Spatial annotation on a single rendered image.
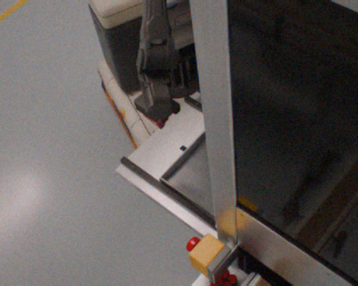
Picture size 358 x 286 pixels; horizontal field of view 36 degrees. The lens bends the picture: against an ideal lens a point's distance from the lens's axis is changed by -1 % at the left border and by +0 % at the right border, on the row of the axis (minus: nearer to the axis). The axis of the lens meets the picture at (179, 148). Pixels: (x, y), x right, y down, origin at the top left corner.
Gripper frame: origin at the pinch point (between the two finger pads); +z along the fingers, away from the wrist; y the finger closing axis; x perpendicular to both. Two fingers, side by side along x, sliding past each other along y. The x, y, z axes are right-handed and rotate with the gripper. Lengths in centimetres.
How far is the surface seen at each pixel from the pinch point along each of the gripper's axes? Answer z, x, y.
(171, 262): 108, 1, -14
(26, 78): 107, 30, -152
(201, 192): 20.1, -0.6, 12.3
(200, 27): -58, -12, 30
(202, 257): 5.6, -19.4, 30.1
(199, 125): 20.0, 16.8, -3.5
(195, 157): 19.9, 7.1, 3.3
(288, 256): -5.6, -11.5, 47.4
